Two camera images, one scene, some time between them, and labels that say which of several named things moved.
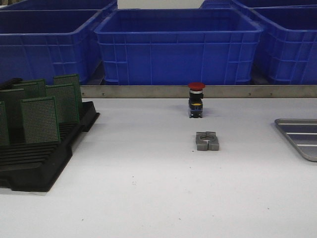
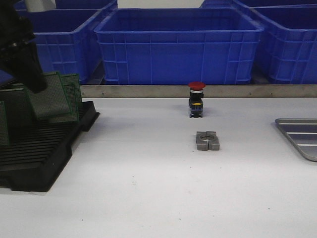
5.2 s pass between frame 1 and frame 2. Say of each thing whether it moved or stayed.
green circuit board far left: stayed
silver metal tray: stayed
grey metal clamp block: stayed
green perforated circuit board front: moved
